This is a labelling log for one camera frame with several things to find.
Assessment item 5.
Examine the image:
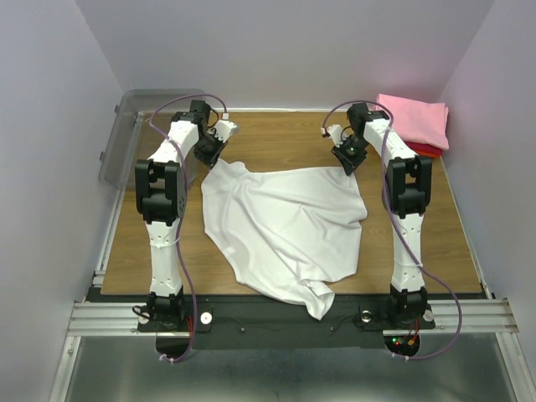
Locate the white t shirt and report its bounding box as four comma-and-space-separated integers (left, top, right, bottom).
201, 161, 368, 320

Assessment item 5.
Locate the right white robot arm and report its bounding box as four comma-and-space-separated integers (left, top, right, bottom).
322, 100, 432, 325

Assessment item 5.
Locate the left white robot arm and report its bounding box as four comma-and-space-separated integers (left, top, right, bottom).
133, 95, 237, 332

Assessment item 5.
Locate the folded red t shirt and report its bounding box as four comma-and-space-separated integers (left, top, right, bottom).
406, 142, 444, 156

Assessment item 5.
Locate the clear plastic bin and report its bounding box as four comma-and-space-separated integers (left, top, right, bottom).
99, 89, 205, 190

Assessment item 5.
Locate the folded pink t shirt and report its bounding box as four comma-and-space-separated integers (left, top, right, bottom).
376, 94, 449, 151

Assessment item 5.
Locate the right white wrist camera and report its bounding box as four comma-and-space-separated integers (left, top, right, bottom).
321, 124, 348, 147

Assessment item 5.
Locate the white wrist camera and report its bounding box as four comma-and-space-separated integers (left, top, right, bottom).
321, 124, 348, 147
208, 112, 240, 142

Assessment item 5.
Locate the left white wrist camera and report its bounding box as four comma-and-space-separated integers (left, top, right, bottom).
208, 112, 240, 142

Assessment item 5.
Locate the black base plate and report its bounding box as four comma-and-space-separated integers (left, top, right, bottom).
132, 295, 435, 355

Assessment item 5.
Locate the aluminium frame rail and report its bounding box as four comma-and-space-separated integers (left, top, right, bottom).
52, 190, 519, 401

